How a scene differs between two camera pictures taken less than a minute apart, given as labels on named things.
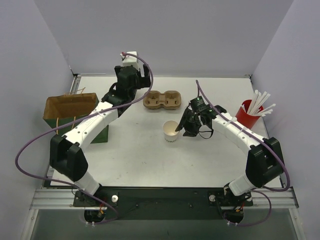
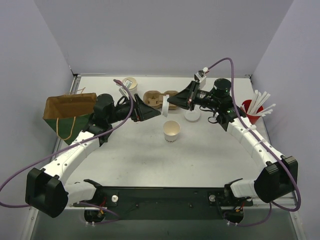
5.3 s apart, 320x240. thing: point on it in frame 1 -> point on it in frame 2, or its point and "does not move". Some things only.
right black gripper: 193,119 -> 194,95
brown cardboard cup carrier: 169,99 does not move
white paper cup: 169,127 does not move
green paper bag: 59,110 does not move
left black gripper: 144,75 -> 136,108
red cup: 242,115 does not move
